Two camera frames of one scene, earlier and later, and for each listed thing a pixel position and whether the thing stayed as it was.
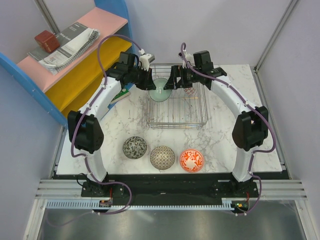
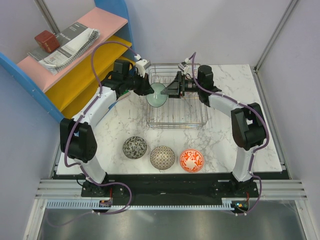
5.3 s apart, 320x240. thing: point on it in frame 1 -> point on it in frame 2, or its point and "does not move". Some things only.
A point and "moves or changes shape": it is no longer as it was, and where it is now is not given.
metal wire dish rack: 186,108 does not move
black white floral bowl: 134,147 does not move
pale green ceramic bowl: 160,95 moves or changes shape
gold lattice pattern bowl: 162,157 does not move
